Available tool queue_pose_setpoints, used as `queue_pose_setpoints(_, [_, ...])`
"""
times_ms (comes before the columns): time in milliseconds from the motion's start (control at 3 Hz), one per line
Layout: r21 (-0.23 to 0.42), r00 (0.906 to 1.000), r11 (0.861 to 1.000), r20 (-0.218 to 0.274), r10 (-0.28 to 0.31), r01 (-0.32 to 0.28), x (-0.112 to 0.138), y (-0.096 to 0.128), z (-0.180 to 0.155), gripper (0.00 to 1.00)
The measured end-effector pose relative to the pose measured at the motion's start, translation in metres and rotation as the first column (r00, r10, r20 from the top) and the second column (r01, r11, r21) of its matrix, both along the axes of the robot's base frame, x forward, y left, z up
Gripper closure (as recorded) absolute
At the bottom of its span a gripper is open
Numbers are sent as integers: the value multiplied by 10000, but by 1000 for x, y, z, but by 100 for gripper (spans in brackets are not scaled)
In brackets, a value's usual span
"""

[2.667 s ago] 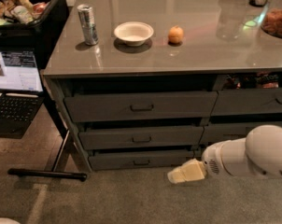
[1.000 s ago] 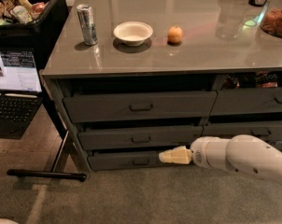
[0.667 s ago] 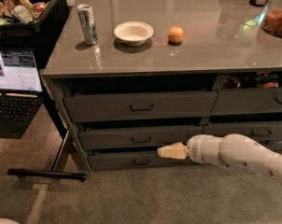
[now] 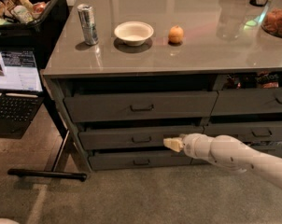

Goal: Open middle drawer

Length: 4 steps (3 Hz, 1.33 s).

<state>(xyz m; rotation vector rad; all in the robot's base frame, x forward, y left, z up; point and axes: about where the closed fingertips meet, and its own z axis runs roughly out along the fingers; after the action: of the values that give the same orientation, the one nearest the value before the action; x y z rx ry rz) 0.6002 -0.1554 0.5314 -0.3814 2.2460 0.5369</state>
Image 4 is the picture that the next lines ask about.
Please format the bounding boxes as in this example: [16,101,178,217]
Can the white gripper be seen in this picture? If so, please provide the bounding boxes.
[163,133,213,160]

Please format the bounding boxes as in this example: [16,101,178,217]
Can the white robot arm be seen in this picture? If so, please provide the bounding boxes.
[163,133,282,189]

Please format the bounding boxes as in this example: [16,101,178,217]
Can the chip bags in drawer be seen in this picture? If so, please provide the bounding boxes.
[223,72,279,89]

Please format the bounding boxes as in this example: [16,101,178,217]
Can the orange fruit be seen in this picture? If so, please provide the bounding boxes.
[168,25,184,44]

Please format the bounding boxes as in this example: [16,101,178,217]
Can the white paper bowl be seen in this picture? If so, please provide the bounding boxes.
[114,21,154,46]

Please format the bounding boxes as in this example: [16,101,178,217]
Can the black laptop stand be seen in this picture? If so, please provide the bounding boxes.
[7,91,87,182]

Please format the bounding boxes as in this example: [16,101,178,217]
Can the glass jar of snacks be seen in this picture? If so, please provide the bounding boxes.
[261,0,282,37]

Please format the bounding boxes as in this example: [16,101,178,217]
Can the silver drink can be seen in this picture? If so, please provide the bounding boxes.
[78,4,98,46]

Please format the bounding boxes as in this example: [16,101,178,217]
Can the black laptop computer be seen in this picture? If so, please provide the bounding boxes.
[0,49,44,139]

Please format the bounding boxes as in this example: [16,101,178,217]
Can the black bin of snacks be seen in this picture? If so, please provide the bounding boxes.
[0,0,69,49]

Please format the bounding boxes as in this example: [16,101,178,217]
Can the grey drawer cabinet frame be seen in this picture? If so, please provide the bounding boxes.
[45,69,282,169]

